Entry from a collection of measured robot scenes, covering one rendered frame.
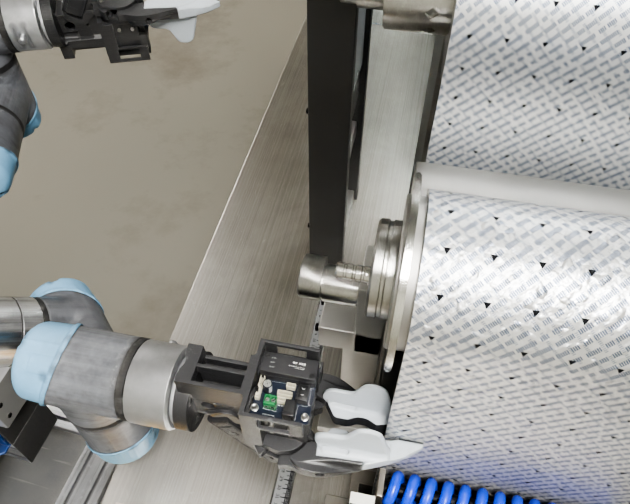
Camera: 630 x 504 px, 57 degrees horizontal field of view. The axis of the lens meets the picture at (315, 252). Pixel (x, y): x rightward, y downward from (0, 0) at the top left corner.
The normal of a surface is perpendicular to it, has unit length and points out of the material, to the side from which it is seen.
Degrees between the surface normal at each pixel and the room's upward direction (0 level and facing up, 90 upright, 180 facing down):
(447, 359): 90
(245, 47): 0
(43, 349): 9
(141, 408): 61
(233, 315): 0
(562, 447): 90
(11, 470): 0
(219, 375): 90
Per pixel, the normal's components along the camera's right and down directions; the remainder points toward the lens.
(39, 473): 0.00, -0.64
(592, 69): -0.20, 0.77
